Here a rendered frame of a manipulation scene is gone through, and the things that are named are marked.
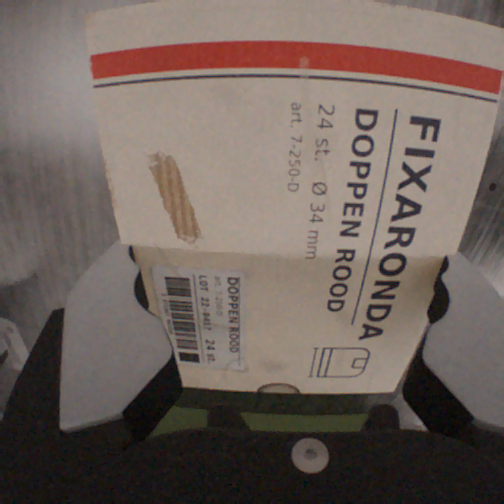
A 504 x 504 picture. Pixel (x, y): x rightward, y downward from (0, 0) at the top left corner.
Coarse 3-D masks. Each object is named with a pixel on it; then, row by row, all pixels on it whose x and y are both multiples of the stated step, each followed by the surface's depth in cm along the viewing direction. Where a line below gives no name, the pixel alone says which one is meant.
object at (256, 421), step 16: (176, 416) 29; (192, 416) 29; (256, 416) 29; (272, 416) 29; (288, 416) 29; (304, 416) 29; (320, 416) 29; (336, 416) 29; (352, 416) 28; (160, 432) 27
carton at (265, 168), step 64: (192, 0) 6; (256, 0) 6; (320, 0) 6; (128, 64) 7; (192, 64) 7; (256, 64) 7; (320, 64) 7; (384, 64) 7; (448, 64) 7; (128, 128) 8; (192, 128) 8; (256, 128) 8; (320, 128) 8; (384, 128) 8; (448, 128) 8; (128, 192) 9; (192, 192) 9; (256, 192) 9; (320, 192) 9; (384, 192) 9; (448, 192) 9; (192, 256) 11; (256, 256) 10; (320, 256) 10; (384, 256) 10; (192, 320) 12; (256, 320) 12; (320, 320) 12; (384, 320) 12; (192, 384) 15; (256, 384) 14; (320, 384) 14; (384, 384) 14
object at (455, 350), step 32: (448, 256) 10; (448, 288) 8; (480, 288) 8; (448, 320) 7; (480, 320) 7; (416, 352) 7; (448, 352) 6; (480, 352) 6; (416, 384) 6; (448, 384) 6; (480, 384) 5; (416, 416) 10; (448, 416) 5; (480, 416) 5
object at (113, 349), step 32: (128, 256) 10; (96, 288) 8; (128, 288) 8; (64, 320) 7; (96, 320) 7; (128, 320) 7; (160, 320) 7; (64, 352) 6; (96, 352) 6; (128, 352) 6; (160, 352) 6; (64, 384) 6; (96, 384) 6; (128, 384) 6; (160, 384) 6; (64, 416) 5; (96, 416) 5; (128, 416) 5; (160, 416) 6
